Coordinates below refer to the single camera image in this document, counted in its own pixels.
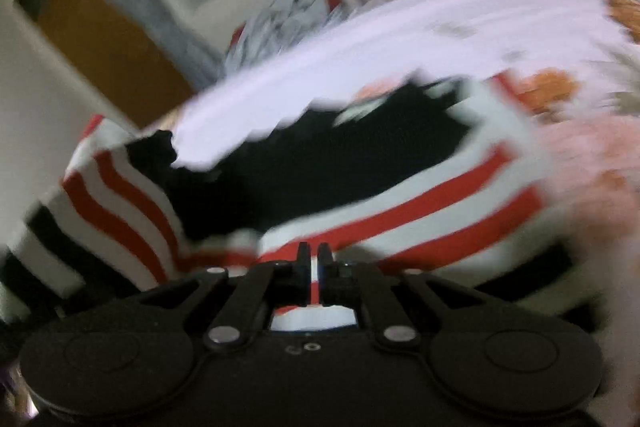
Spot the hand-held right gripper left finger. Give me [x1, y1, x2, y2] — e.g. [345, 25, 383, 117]
[141, 242, 312, 353]

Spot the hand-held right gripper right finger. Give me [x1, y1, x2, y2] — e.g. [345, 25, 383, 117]
[317, 242, 495, 352]

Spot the red black white striped garment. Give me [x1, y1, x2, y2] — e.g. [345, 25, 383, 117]
[0, 74, 601, 333]

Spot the heap of printed clothes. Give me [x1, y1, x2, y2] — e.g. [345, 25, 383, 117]
[224, 0, 437, 74]

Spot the floral pink blanket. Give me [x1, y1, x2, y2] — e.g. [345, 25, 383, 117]
[170, 0, 640, 427]

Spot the brown wooden door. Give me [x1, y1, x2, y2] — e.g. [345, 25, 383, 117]
[15, 0, 197, 134]

